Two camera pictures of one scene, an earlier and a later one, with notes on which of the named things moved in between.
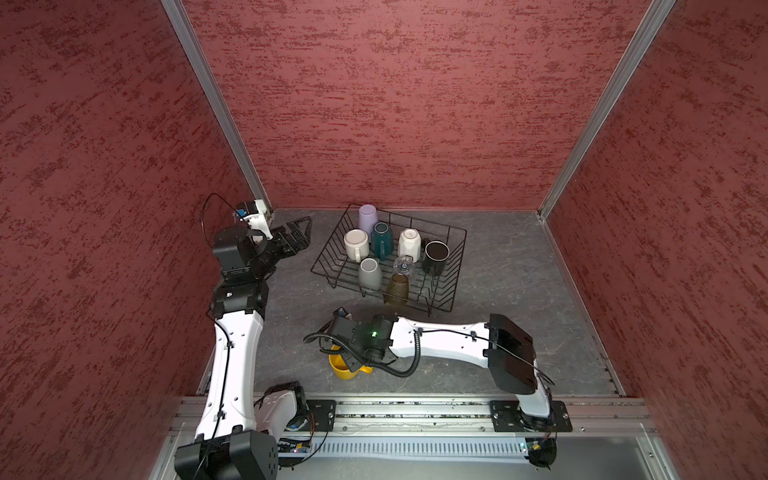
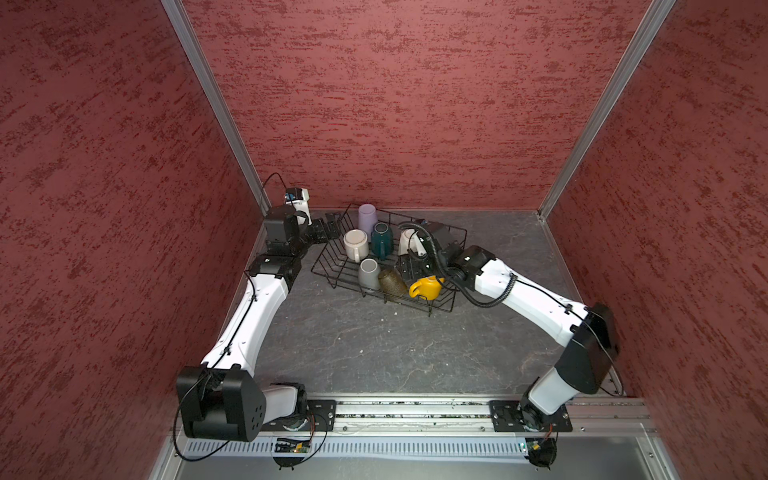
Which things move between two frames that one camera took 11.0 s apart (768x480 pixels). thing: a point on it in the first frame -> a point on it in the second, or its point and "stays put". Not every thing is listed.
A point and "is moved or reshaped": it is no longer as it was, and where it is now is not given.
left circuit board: (291, 451) stays put
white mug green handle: (382, 240) stays put
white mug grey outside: (370, 274) stays put
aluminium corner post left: (206, 70) stays put
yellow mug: (340, 368) -> (428, 287)
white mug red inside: (357, 243) stays put
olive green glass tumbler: (397, 290) is moved or reshaped
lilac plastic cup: (367, 217) stays put
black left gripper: (291, 249) -> (322, 235)
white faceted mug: (409, 243) stays put
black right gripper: (353, 355) -> (417, 272)
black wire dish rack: (393, 259) stays put
